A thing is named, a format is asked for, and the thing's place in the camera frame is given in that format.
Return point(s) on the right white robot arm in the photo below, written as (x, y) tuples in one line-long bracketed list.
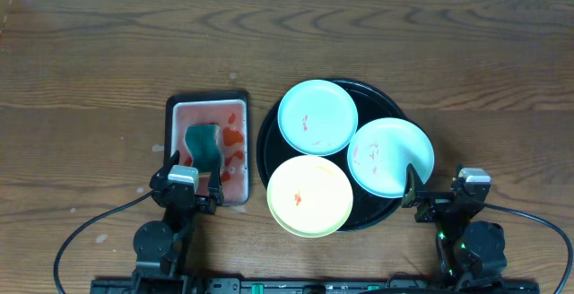
[(471, 252)]

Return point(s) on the yellow plate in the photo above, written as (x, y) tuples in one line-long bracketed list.
[(309, 196)]

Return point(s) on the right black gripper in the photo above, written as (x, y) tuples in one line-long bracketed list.
[(413, 186)]

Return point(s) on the light blue plate top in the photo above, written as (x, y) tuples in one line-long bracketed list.
[(317, 117)]

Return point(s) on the light blue plate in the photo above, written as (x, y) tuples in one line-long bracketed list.
[(317, 117), (380, 152)]

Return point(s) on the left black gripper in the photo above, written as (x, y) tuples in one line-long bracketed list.
[(180, 196)]

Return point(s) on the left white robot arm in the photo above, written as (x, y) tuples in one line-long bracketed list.
[(161, 245)]

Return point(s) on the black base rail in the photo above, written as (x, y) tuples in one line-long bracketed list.
[(195, 285)]

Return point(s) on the black rectangular soap tray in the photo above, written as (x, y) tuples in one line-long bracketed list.
[(229, 111)]

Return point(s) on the green scrub sponge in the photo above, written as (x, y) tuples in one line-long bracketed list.
[(202, 142)]

